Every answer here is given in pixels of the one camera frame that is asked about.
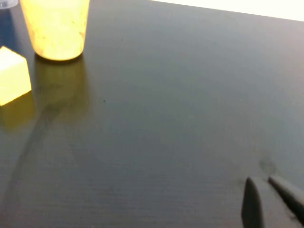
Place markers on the blue taped paper cup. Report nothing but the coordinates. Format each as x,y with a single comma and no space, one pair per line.
7,3

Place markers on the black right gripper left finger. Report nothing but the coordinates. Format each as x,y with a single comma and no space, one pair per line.
253,209

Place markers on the yellow plastic cup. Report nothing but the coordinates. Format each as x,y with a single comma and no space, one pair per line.
57,28

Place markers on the yellow cube with chipped corner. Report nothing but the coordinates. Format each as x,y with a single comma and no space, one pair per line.
12,76

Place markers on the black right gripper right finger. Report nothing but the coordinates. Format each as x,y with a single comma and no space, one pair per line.
292,197

